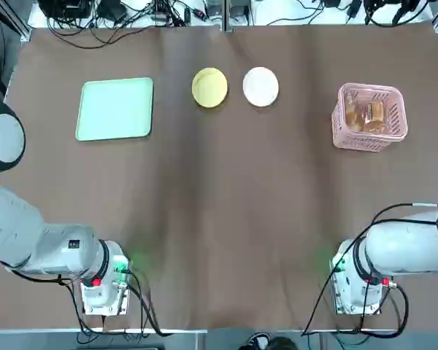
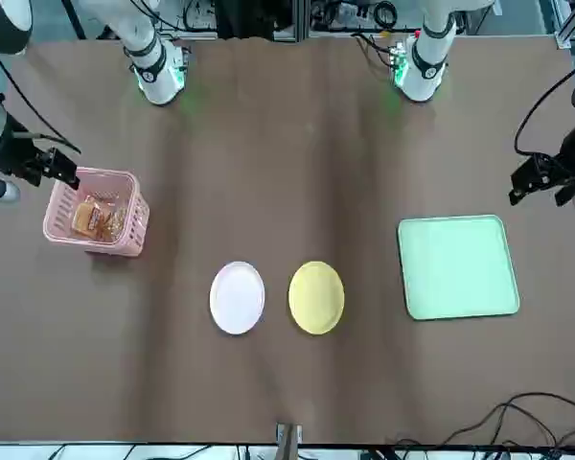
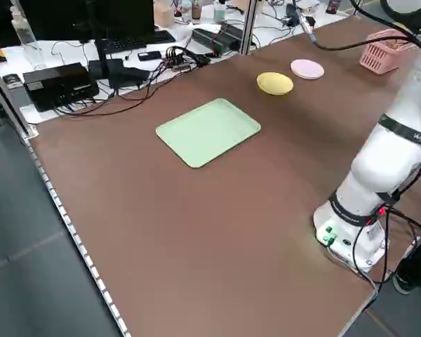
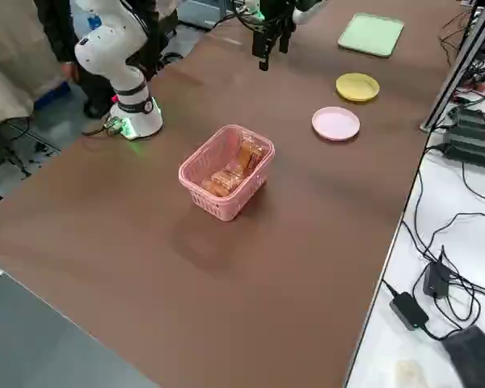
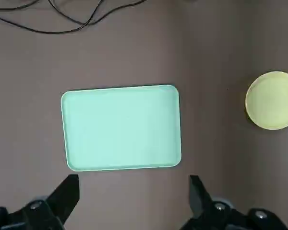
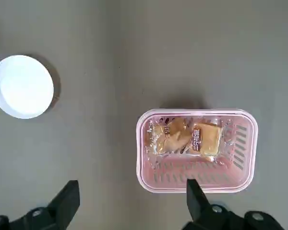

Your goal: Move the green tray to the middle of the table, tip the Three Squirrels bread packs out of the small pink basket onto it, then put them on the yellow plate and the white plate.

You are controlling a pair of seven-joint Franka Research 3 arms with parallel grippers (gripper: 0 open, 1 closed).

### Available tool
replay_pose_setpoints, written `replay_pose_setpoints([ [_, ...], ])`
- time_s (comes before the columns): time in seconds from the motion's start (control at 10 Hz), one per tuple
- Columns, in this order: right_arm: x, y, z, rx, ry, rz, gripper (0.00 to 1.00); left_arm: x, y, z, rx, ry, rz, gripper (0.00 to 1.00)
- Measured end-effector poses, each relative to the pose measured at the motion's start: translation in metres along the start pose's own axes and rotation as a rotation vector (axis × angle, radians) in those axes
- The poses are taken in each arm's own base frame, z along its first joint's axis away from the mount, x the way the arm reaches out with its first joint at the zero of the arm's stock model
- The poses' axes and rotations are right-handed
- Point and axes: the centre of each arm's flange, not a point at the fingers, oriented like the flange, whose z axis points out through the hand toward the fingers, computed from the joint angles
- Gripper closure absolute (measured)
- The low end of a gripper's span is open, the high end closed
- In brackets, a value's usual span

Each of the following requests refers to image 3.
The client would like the clear plastic bottle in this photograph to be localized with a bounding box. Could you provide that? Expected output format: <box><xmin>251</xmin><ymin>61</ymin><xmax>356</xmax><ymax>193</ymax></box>
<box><xmin>213</xmin><ymin>0</ymin><xmax>227</xmax><ymax>22</ymax></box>

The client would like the person's foot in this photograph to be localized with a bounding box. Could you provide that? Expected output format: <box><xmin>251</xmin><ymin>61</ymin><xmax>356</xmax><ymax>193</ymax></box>
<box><xmin>392</xmin><ymin>224</ymin><xmax>421</xmax><ymax>294</ymax></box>

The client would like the black base cable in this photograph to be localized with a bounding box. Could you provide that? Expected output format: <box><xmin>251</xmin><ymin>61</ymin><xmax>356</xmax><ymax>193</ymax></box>
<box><xmin>350</xmin><ymin>205</ymin><xmax>421</xmax><ymax>286</ymax></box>

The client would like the black desk cable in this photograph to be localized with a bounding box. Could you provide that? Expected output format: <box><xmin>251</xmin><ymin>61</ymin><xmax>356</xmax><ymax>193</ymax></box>
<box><xmin>105</xmin><ymin>61</ymin><xmax>176</xmax><ymax>103</ymax></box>
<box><xmin>52</xmin><ymin>70</ymin><xmax>169</xmax><ymax>119</ymax></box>

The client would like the green rectangular tray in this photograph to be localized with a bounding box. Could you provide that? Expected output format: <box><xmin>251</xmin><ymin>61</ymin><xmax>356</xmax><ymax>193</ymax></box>
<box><xmin>155</xmin><ymin>98</ymin><xmax>262</xmax><ymax>170</ymax></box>

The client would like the black monitor stand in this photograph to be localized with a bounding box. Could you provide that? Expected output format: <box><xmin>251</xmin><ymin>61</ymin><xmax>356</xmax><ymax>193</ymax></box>
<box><xmin>87</xmin><ymin>37</ymin><xmax>152</xmax><ymax>89</ymax></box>

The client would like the black keyboard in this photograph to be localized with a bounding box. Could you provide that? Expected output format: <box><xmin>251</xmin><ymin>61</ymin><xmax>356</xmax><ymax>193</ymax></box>
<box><xmin>100</xmin><ymin>29</ymin><xmax>177</xmax><ymax>54</ymax></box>

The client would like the black cable hub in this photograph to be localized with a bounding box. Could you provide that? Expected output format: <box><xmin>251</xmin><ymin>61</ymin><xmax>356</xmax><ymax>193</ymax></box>
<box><xmin>165</xmin><ymin>46</ymin><xmax>212</xmax><ymax>72</ymax></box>

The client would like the yellow round plate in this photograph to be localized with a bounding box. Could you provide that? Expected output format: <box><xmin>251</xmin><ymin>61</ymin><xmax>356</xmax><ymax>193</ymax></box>
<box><xmin>256</xmin><ymin>72</ymin><xmax>295</xmax><ymax>96</ymax></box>

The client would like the black computer monitor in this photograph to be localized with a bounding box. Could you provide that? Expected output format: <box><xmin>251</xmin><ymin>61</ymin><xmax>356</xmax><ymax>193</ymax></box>
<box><xmin>19</xmin><ymin>0</ymin><xmax>156</xmax><ymax>45</ymax></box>

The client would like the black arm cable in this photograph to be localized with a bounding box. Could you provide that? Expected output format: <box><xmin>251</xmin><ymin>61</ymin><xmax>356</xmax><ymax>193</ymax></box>
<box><xmin>299</xmin><ymin>13</ymin><xmax>421</xmax><ymax>141</ymax></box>

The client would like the aluminium frame post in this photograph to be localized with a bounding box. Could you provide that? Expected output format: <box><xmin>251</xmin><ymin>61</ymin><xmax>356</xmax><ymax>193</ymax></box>
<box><xmin>240</xmin><ymin>0</ymin><xmax>258</xmax><ymax>56</ymax></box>

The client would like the small pink slatted basket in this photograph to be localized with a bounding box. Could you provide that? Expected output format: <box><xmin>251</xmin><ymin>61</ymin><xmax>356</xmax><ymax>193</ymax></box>
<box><xmin>358</xmin><ymin>29</ymin><xmax>421</xmax><ymax>75</ymax></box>

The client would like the black power supply unit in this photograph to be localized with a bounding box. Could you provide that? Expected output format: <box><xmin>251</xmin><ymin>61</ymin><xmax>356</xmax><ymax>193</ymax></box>
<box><xmin>218</xmin><ymin>20</ymin><xmax>247</xmax><ymax>42</ymax></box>
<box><xmin>191</xmin><ymin>27</ymin><xmax>242</xmax><ymax>57</ymax></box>

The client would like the clear acrylic stand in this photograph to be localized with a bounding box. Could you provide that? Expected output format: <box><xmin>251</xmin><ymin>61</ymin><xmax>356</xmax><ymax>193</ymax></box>
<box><xmin>18</xmin><ymin>24</ymin><xmax>47</xmax><ymax>70</ymax></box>

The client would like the white round plate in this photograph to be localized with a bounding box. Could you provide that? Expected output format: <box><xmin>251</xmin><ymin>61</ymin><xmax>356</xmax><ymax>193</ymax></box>
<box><xmin>289</xmin><ymin>59</ymin><xmax>326</xmax><ymax>81</ymax></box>

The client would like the brown cardboard box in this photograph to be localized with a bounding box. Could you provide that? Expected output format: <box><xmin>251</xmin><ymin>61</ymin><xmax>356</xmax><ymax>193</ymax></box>
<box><xmin>153</xmin><ymin>0</ymin><xmax>173</xmax><ymax>28</ymax></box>

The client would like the aluminium frame beam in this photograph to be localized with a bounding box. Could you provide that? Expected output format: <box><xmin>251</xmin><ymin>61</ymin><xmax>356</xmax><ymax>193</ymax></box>
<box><xmin>0</xmin><ymin>55</ymin><xmax>39</xmax><ymax>140</ymax></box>

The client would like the black device box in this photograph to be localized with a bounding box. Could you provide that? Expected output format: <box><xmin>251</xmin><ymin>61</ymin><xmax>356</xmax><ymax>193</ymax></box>
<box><xmin>22</xmin><ymin>62</ymin><xmax>100</xmax><ymax>113</ymax></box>

